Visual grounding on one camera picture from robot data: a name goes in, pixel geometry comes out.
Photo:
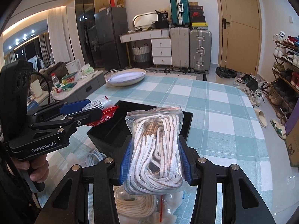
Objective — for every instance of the black glass cabinet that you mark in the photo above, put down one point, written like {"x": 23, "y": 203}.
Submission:
{"x": 85, "y": 20}

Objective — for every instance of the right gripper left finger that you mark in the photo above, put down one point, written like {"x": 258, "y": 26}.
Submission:
{"x": 69, "y": 201}

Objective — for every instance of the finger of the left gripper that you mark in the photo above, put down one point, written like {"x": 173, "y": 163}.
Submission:
{"x": 74, "y": 106}
{"x": 61, "y": 119}

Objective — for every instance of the oval mirror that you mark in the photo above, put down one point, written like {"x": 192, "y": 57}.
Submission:
{"x": 145, "y": 20}

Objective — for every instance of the oval white bowl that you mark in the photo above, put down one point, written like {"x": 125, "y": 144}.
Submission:
{"x": 127, "y": 77}

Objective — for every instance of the green white slipper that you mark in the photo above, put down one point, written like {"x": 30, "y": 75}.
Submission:
{"x": 279, "y": 129}

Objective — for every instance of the white drawer desk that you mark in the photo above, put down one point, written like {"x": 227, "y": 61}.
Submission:
{"x": 160, "y": 43}

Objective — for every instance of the silver suitcase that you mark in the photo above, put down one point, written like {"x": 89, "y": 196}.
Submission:
{"x": 200, "y": 50}

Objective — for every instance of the beige slipper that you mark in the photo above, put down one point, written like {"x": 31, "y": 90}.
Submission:
{"x": 261, "y": 117}

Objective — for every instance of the purple bag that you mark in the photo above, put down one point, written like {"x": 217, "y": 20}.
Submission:
{"x": 292, "y": 120}

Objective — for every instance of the checkered teal tablecloth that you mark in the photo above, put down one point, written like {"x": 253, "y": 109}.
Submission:
{"x": 224, "y": 129}

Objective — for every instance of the striped laundry basket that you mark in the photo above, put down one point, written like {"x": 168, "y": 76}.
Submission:
{"x": 142, "y": 56}

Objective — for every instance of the person left hand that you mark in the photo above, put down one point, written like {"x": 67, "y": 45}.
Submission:
{"x": 39, "y": 165}

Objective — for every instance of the white electric kettle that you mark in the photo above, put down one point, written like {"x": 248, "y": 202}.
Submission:
{"x": 73, "y": 66}

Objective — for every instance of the wooden shoe rack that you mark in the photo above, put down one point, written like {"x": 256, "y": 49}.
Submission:
{"x": 283, "y": 91}

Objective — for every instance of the cardboard box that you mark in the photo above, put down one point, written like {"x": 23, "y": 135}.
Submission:
{"x": 292, "y": 145}

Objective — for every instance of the grey low cabinet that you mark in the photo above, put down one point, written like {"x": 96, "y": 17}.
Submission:
{"x": 82, "y": 89}

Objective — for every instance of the teal suitcase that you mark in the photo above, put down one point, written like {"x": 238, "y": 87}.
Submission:
{"x": 180, "y": 13}

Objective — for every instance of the red white snack packet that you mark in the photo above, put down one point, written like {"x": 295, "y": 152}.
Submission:
{"x": 105, "y": 105}

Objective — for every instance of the stack of shoe boxes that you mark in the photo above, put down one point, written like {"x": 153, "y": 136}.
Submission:
{"x": 197, "y": 17}

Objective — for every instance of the black storage box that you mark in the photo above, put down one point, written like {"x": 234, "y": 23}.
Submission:
{"x": 112, "y": 137}

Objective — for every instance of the wooden door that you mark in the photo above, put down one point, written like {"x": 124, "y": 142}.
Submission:
{"x": 239, "y": 35}

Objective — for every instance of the black handbag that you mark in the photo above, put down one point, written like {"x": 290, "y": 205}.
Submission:
{"x": 162, "y": 20}

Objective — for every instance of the beige suitcase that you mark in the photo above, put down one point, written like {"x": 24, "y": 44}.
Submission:
{"x": 180, "y": 47}

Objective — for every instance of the dark grey refrigerator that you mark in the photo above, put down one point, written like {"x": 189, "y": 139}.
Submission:
{"x": 111, "y": 23}

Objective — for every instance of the plastic water bottle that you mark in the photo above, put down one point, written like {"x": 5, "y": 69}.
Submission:
{"x": 56, "y": 83}

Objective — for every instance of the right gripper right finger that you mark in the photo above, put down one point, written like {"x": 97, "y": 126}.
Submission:
{"x": 241, "y": 201}

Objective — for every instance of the tissue pack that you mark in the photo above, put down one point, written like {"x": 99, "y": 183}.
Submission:
{"x": 86, "y": 69}

